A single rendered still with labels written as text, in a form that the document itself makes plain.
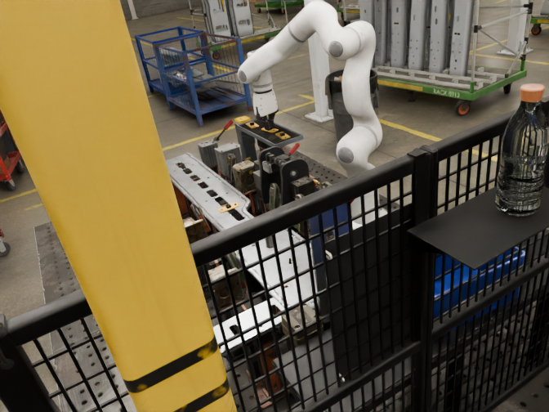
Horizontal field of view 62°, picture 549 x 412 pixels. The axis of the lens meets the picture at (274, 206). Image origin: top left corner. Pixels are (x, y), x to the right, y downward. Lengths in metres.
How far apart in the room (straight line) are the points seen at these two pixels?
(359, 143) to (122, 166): 1.41
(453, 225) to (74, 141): 0.59
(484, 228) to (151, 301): 0.53
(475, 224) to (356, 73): 1.03
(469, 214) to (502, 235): 0.07
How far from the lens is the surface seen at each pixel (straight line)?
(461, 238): 0.75
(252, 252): 1.51
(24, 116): 0.36
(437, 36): 5.87
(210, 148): 2.31
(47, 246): 2.62
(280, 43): 1.82
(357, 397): 1.03
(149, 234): 0.41
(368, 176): 0.67
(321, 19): 1.69
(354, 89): 1.70
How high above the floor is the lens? 1.85
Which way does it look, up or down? 29 degrees down
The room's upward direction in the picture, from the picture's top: 9 degrees counter-clockwise
